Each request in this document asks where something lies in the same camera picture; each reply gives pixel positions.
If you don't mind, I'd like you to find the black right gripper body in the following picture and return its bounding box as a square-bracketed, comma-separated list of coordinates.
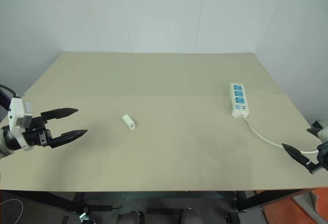
[316, 141, 328, 170]

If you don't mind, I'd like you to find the white power cable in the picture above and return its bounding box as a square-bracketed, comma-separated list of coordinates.
[241, 116, 320, 156]

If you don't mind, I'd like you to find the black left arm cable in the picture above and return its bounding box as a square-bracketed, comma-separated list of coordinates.
[0, 84, 21, 110]

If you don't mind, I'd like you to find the small white plug adapter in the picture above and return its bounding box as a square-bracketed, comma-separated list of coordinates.
[121, 114, 137, 133]

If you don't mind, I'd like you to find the black metal table frame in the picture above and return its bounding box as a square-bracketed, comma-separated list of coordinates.
[0, 188, 328, 213]

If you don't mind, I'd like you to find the orange floor mat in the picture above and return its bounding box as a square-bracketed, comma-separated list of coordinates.
[262, 189, 328, 224]

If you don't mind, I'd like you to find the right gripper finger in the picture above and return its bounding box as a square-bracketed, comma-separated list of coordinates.
[281, 143, 323, 175]
[305, 128, 321, 139]

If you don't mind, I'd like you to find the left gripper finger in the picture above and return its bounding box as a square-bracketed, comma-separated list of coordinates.
[40, 108, 79, 123]
[50, 129, 89, 149]

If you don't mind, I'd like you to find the thin white floor cable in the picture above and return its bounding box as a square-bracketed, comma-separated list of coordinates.
[0, 199, 24, 224]

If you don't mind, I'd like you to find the dark rounded shape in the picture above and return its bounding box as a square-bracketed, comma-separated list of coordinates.
[178, 208, 203, 224]
[117, 209, 145, 224]

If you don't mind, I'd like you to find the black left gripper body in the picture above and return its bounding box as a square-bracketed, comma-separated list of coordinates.
[23, 116, 54, 148]

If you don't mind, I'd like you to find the white power strip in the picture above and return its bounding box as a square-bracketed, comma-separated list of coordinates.
[229, 82, 250, 119]

